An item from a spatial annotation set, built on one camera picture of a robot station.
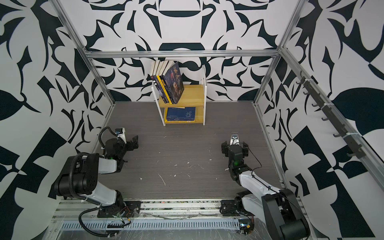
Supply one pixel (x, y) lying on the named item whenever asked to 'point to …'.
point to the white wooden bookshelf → (194, 95)
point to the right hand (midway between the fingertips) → (237, 140)
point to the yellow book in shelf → (166, 121)
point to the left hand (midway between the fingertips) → (128, 134)
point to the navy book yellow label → (181, 114)
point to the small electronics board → (246, 226)
